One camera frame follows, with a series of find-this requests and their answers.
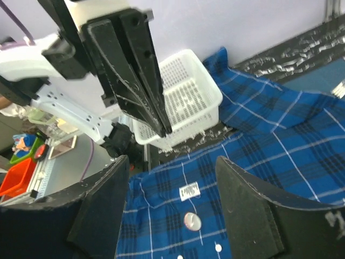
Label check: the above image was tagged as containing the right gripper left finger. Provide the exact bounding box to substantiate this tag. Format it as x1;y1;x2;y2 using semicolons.
1;155;129;258

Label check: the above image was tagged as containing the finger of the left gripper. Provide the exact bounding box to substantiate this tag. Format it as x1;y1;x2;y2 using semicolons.
120;9;172;134
83;20;148;125

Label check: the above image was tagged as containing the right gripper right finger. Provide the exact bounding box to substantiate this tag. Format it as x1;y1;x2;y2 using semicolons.
216;156;344;258

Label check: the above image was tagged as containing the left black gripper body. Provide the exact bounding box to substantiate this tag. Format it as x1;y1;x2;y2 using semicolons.
39;1;154;108

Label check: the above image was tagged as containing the round orange brooch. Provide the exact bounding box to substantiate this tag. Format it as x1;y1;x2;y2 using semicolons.
184;212;202;231

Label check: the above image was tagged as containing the blue plaid shirt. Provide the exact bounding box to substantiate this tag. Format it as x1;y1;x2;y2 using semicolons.
116;48;344;258

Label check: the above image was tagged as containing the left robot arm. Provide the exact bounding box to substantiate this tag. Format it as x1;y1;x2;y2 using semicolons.
1;1;172;161

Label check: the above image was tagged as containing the white plastic basket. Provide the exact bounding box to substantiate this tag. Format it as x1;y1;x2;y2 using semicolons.
133;49;223;151

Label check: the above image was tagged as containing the orange plastic bin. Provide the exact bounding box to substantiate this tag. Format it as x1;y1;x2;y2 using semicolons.
0;158;36;197

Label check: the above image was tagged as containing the green plastic bin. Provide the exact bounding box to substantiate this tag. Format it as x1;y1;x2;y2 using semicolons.
10;133;45;165

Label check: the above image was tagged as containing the silver fork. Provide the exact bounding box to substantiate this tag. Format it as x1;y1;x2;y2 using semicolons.
331;80;345;99

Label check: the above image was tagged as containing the blue patterned placemat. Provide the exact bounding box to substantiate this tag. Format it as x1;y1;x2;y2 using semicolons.
283;57;344;94

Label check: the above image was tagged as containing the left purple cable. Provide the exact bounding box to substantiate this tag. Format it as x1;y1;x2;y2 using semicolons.
0;0;36;45

